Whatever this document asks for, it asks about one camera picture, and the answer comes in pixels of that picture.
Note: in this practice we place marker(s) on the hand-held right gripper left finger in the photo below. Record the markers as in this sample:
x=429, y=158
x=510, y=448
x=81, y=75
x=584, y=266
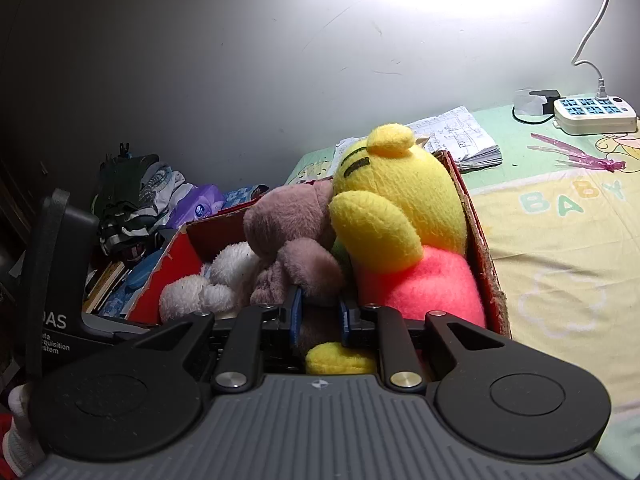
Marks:
x=296, y=310

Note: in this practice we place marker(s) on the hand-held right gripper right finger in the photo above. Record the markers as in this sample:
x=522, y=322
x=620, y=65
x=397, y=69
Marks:
x=345, y=317

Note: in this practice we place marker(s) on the white plush rabbit toy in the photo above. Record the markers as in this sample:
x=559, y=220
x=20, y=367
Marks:
x=225, y=270

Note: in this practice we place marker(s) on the mauve plush bear toy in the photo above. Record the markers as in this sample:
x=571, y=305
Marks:
x=280, y=230

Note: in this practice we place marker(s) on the yellow tiger plush toy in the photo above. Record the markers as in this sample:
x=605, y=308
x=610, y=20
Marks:
x=395, y=195

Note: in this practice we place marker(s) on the red cardboard box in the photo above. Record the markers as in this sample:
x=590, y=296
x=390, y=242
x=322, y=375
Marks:
x=492, y=285

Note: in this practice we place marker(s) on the person's left forearm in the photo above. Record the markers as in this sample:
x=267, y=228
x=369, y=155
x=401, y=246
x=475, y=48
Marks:
x=17, y=435

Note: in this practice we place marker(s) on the stack of books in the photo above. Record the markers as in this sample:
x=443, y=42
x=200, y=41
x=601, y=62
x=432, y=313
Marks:
x=105, y=285

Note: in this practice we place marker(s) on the blue plastic lid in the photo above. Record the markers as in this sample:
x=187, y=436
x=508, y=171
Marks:
x=142, y=272

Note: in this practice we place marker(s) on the pile of clothes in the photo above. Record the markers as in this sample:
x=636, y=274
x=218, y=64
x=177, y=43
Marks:
x=130, y=195

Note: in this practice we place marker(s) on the blue printed packet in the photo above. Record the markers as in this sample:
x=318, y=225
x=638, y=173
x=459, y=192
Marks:
x=242, y=195

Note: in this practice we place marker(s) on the black clip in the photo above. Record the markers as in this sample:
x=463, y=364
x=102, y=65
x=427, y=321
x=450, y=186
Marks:
x=122, y=151

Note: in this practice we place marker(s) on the purple tissue pack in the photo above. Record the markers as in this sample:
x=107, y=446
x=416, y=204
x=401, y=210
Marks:
x=200, y=205

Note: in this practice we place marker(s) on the stack of printed papers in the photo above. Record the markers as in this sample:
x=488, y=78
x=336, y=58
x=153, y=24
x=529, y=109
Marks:
x=465, y=135

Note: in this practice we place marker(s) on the clear plastic piece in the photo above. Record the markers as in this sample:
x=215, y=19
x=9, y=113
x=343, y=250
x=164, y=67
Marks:
x=525, y=102

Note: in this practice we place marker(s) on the pink plastic ribbon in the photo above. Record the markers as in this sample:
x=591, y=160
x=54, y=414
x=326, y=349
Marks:
x=600, y=162

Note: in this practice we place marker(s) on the white power strip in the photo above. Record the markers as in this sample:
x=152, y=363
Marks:
x=595, y=117

